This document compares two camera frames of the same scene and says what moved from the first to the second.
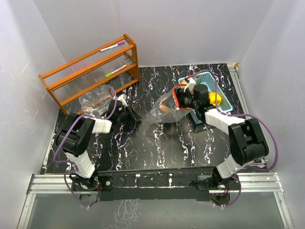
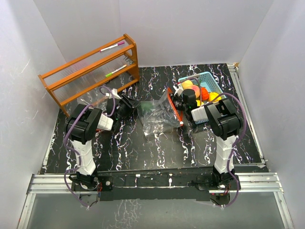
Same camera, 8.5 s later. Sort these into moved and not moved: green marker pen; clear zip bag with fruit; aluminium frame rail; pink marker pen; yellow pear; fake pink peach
Moved: fake pink peach; clear zip bag with fruit
Not moved: pink marker pen; yellow pear; aluminium frame rail; green marker pen
